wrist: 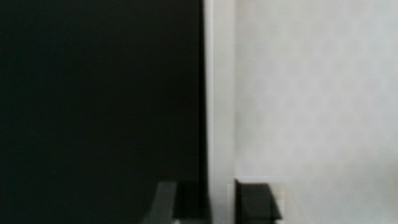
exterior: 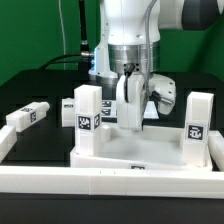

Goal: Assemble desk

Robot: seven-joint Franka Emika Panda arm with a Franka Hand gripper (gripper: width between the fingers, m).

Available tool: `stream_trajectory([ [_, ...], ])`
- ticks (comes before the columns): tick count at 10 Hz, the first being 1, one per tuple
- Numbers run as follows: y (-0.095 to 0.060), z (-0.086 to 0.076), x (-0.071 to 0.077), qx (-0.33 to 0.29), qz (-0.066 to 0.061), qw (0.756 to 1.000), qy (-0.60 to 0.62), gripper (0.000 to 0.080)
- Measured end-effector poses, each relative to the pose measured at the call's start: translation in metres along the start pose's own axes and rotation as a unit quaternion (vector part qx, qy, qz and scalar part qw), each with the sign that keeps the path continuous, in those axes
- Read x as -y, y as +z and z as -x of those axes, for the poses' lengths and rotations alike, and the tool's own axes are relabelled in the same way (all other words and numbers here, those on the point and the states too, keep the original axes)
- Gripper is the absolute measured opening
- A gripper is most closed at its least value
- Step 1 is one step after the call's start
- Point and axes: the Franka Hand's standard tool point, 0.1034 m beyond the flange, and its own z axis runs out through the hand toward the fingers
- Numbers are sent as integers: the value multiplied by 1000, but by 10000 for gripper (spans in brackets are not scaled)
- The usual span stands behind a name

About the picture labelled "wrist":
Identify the white desk top tray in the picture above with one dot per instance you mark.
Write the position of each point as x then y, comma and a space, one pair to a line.
302, 107

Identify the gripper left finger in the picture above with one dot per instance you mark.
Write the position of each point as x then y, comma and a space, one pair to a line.
162, 206

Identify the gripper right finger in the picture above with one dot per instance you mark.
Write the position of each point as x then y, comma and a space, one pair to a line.
256, 210

